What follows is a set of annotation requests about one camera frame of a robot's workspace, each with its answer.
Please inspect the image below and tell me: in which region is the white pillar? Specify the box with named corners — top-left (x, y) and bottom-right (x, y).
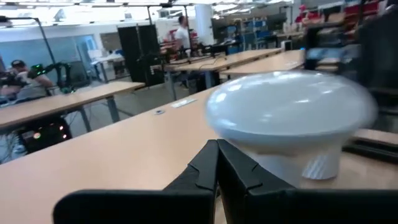
top-left (195, 3), bottom-right (216, 47)

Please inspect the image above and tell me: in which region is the black partition panel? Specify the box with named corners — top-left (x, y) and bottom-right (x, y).
top-left (117, 24), bottom-right (165, 87)

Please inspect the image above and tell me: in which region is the black aluminium table frame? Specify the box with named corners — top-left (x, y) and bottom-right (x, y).
top-left (341, 139), bottom-right (398, 164)

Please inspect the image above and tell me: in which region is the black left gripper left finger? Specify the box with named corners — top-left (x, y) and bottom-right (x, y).
top-left (52, 139), bottom-right (220, 224)

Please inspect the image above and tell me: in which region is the white desk plate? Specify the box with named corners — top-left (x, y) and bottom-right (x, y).
top-left (170, 98), bottom-right (198, 109)

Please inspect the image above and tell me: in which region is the black computer with lights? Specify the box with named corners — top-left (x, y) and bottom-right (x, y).
top-left (17, 116), bottom-right (73, 154)

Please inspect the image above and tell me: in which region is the standing person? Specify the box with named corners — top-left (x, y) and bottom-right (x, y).
top-left (174, 15), bottom-right (192, 59)

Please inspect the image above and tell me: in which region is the seated person with dark cap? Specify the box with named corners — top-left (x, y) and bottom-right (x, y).
top-left (0, 59), bottom-right (54, 103)

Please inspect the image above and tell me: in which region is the white lightbulb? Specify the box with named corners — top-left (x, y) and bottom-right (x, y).
top-left (205, 70), bottom-right (379, 188)

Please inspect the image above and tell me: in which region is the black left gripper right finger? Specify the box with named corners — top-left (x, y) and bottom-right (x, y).
top-left (218, 139), bottom-right (398, 224)

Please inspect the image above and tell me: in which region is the light wooden background desk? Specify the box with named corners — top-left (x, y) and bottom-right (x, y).
top-left (219, 49), bottom-right (306, 76)
top-left (164, 47), bottom-right (282, 73)
top-left (0, 81), bottom-right (146, 131)

